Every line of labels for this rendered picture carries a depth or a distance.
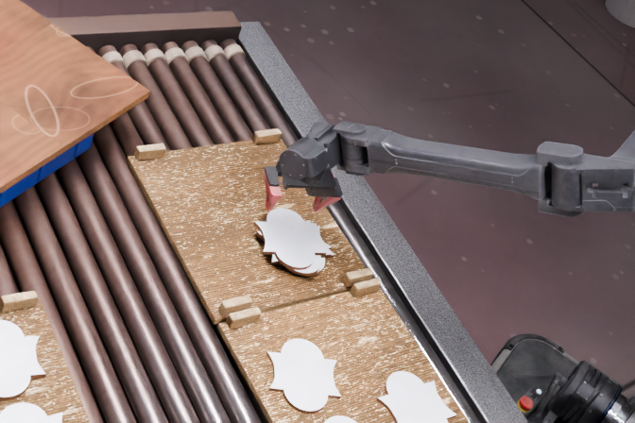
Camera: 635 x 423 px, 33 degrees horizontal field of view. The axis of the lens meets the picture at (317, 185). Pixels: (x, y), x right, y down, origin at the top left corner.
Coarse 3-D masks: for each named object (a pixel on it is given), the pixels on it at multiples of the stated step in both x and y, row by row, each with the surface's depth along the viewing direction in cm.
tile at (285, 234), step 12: (276, 216) 202; (288, 216) 204; (264, 228) 199; (276, 228) 200; (288, 228) 201; (300, 228) 202; (312, 228) 203; (264, 240) 198; (276, 240) 198; (288, 240) 199; (300, 240) 200; (312, 240) 201; (264, 252) 195; (276, 252) 196; (288, 252) 197; (300, 252) 198; (312, 252) 199; (324, 252) 200; (288, 264) 195; (300, 264) 196
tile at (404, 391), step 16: (400, 384) 186; (416, 384) 188; (432, 384) 189; (384, 400) 183; (400, 400) 184; (416, 400) 185; (432, 400) 186; (400, 416) 181; (416, 416) 182; (432, 416) 184; (448, 416) 185
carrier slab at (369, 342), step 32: (288, 320) 190; (320, 320) 192; (352, 320) 195; (384, 320) 197; (256, 352) 182; (352, 352) 189; (384, 352) 192; (416, 352) 194; (256, 384) 177; (352, 384) 184; (384, 384) 186; (288, 416) 175; (320, 416) 177; (352, 416) 179; (384, 416) 181
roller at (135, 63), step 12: (132, 48) 233; (132, 60) 230; (144, 60) 232; (132, 72) 229; (144, 72) 228; (144, 84) 226; (156, 84) 227; (156, 96) 224; (156, 108) 222; (168, 108) 223; (156, 120) 222; (168, 120) 220; (168, 132) 218; (180, 132) 218; (168, 144) 218; (180, 144) 216
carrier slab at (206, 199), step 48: (240, 144) 219; (144, 192) 202; (192, 192) 205; (240, 192) 209; (288, 192) 214; (192, 240) 196; (240, 240) 200; (336, 240) 208; (240, 288) 191; (288, 288) 195; (336, 288) 199
